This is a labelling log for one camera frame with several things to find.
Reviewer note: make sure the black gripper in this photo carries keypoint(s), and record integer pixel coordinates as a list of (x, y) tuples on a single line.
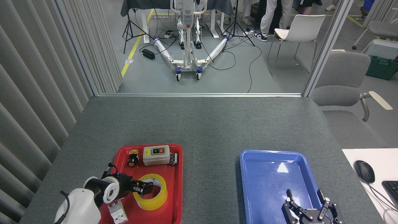
[(314, 221), (126, 185)]

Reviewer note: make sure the yellow tape roll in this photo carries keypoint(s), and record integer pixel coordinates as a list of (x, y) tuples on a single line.
[(160, 199)]

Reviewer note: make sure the black orange push button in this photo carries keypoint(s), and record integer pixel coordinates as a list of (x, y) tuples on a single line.
[(132, 161)]

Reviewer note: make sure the red plastic tray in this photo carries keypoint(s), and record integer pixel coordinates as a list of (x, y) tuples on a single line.
[(169, 186)]

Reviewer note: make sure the white circuit breaker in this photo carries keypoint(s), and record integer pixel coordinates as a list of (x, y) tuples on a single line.
[(117, 213)]

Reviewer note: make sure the small black electrical component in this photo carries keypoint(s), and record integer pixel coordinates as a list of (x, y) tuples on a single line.
[(173, 159)]

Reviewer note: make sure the blue plastic tray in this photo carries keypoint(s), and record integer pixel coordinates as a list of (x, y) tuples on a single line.
[(264, 186)]

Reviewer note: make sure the black computer mouse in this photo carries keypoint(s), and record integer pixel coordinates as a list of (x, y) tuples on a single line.
[(364, 171)]

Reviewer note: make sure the black keyboard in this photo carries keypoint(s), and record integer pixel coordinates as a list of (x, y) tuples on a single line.
[(392, 191)]

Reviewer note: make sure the white side table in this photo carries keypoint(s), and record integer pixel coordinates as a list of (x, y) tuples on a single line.
[(382, 161)]

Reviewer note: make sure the black power adapter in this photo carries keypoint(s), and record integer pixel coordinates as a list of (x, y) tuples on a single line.
[(148, 54)]

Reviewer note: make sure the grey office chair with armrest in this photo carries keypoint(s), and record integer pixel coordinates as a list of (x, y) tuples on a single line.
[(340, 77)]

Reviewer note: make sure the white stand on wheels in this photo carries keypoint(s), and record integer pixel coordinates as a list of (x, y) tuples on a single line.
[(188, 46)]

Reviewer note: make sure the white power strip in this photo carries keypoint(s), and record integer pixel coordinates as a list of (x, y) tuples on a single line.
[(168, 34)]

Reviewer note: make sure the black tripod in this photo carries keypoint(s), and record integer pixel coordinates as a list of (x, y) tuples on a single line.
[(130, 28), (235, 28)]

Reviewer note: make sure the white box lid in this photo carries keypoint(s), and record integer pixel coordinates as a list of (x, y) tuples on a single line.
[(384, 48)]

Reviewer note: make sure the white plastic chair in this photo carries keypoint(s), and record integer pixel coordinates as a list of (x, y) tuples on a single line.
[(306, 26)]

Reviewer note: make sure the grey chair on castors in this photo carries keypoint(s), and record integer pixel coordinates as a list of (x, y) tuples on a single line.
[(384, 29)]

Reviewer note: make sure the person in light trousers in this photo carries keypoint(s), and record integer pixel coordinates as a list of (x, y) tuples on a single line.
[(272, 15)]

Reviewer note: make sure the person in dark shorts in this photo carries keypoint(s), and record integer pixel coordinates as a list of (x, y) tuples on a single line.
[(306, 4)]

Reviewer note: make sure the grey two-button switch box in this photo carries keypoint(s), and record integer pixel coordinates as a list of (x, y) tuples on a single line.
[(155, 158)]

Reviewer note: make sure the silver post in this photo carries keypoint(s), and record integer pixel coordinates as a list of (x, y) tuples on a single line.
[(326, 46)]

